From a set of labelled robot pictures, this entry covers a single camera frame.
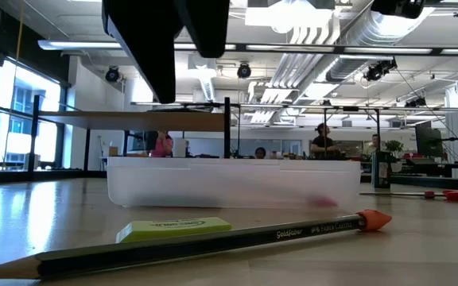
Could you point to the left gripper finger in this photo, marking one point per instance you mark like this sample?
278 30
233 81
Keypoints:
145 39
205 28

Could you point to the clear box with orange lid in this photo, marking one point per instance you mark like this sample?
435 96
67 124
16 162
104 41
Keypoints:
213 182

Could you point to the green eraser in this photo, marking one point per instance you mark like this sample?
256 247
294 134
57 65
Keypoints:
173 229

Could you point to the thin orange pencil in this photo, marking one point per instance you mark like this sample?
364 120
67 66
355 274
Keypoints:
322 202

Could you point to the black pencil with orange cap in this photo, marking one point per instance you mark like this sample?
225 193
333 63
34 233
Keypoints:
213 243

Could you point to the black round ceiling spotlight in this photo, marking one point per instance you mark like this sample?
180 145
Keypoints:
244 70
112 74

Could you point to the long ceiling light strip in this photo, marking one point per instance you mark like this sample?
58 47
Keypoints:
74 44

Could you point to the wooden shelf board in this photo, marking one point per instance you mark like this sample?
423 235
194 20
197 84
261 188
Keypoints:
133 121

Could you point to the person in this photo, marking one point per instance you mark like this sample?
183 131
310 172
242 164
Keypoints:
322 145
373 145
162 145
260 153

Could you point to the large glass window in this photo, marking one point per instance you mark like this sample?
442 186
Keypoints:
26 99

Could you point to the black ceiling track lamp cluster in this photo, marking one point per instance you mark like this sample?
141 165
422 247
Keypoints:
378 70

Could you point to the green potted plant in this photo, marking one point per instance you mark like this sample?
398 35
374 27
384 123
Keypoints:
394 148

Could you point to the black computer monitor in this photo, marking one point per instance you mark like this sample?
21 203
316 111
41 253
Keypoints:
428 141

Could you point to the dark long desk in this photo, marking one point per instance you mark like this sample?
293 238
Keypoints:
431 172

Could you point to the black aluminium rig frame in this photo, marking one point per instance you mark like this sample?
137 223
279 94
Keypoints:
227 127

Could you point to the silver ventilation duct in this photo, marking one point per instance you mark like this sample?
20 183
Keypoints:
356 63

